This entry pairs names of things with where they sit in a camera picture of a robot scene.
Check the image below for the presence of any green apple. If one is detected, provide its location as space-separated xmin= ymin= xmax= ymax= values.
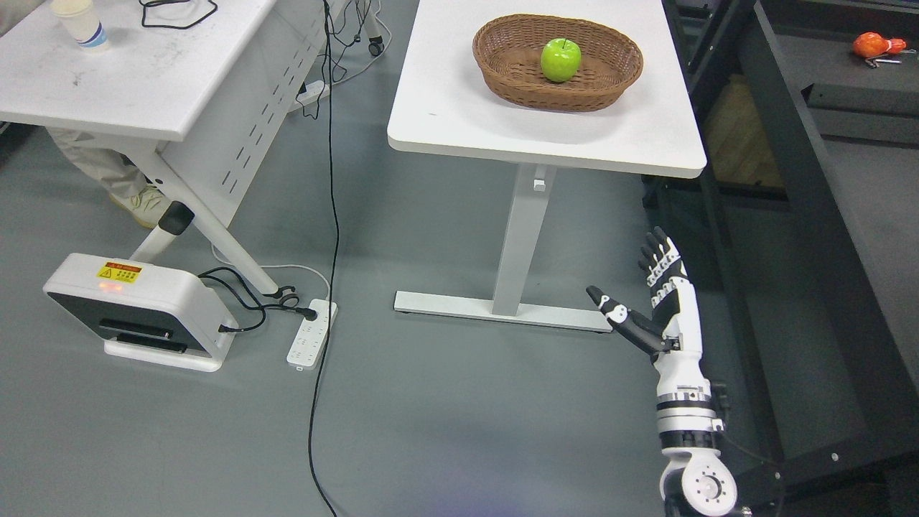
xmin=539 ymin=38 xmax=582 ymax=84

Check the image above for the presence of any person's leg and shoe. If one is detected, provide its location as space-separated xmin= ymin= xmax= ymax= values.
xmin=46 ymin=127 xmax=170 ymax=228

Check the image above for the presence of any long black cable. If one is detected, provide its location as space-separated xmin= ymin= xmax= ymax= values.
xmin=307 ymin=0 xmax=341 ymax=517

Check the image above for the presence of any black metal shelf rack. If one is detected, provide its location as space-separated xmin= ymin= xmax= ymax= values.
xmin=646 ymin=1 xmax=917 ymax=516

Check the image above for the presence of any white paper cup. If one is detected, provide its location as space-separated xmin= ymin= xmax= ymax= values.
xmin=50 ymin=0 xmax=111 ymax=52

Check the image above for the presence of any white table with metal leg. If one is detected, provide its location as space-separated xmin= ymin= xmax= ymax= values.
xmin=387 ymin=1 xmax=708 ymax=332

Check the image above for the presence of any white folding desk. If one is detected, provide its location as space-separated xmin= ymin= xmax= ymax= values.
xmin=1 ymin=1 xmax=347 ymax=298

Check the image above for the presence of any orange toy on shelf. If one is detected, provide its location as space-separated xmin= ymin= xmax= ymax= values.
xmin=852 ymin=32 xmax=908 ymax=59

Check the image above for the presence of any brown wicker basket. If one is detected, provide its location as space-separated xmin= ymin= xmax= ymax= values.
xmin=472 ymin=14 xmax=644 ymax=112

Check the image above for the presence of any white charging dock device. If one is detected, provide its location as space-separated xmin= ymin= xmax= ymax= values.
xmin=43 ymin=253 xmax=237 ymax=372

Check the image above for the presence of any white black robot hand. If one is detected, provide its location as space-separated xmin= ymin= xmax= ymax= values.
xmin=585 ymin=227 xmax=712 ymax=408

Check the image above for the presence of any white power strip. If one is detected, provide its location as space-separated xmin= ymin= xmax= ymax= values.
xmin=288 ymin=80 xmax=332 ymax=112
xmin=286 ymin=299 xmax=338 ymax=372

